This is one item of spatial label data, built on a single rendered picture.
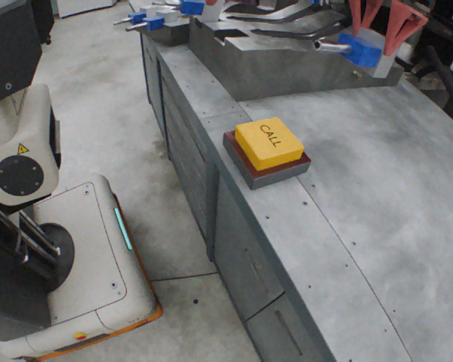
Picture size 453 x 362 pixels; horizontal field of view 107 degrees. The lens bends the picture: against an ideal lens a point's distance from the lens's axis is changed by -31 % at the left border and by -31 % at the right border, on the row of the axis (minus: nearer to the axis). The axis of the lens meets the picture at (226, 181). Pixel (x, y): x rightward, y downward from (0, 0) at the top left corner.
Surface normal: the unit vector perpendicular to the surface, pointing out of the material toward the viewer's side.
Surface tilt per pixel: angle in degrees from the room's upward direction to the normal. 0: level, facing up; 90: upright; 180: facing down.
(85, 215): 0
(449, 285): 0
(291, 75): 90
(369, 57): 90
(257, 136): 0
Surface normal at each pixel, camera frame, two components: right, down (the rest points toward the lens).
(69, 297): 0.07, -0.62
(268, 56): 0.40, 0.73
